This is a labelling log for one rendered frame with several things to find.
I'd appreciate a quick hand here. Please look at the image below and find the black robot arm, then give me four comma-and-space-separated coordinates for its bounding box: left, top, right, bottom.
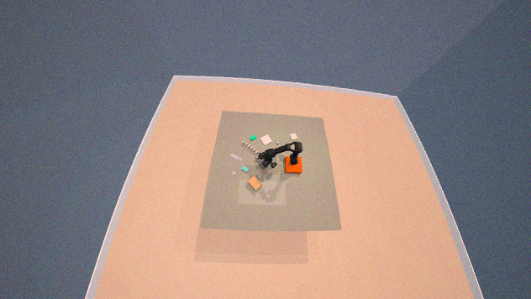
259, 141, 302, 168

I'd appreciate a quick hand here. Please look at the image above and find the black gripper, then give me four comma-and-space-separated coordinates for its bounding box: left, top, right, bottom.
266, 159, 277, 169

